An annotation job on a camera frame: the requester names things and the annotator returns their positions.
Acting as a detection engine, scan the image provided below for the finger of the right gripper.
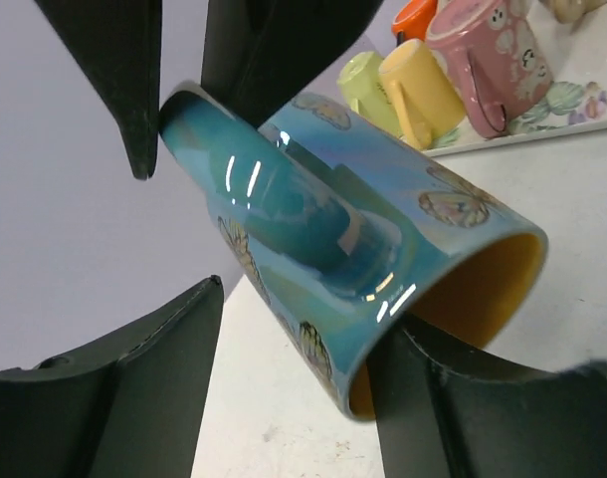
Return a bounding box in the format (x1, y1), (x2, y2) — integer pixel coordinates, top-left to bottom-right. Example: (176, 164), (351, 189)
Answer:
(35, 0), (162, 180)
(201, 0), (381, 127)

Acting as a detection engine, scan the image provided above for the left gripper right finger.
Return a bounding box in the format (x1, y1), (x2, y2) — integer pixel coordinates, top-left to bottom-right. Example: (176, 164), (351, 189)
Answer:
(367, 317), (607, 478)

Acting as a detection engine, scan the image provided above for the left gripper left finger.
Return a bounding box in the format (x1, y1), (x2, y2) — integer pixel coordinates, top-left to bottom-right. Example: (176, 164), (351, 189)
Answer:
(0, 276), (224, 477)

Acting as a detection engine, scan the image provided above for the light green mug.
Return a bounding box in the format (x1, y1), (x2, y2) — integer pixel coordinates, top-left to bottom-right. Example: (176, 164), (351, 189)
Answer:
(336, 51), (403, 138)

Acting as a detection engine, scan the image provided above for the yellow mug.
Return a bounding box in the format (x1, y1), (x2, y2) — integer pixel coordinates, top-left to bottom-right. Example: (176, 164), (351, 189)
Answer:
(378, 39), (467, 150)

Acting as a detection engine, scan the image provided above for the blue butterfly mug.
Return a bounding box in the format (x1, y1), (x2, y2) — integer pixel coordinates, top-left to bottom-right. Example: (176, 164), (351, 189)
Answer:
(160, 90), (548, 421)

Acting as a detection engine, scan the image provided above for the pink ghost mug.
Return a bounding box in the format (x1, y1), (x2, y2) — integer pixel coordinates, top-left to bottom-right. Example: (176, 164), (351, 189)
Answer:
(426, 0), (553, 138)

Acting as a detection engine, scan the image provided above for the orange mug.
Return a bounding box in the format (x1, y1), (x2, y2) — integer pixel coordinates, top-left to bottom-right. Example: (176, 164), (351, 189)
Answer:
(391, 0), (438, 45)

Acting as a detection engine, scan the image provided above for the beige round mug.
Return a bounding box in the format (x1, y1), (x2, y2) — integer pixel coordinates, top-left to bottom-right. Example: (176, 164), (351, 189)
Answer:
(540, 0), (607, 24)

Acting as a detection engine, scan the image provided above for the floral serving tray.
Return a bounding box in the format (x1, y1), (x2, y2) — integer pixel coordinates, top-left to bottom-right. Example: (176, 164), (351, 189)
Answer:
(426, 1), (607, 157)

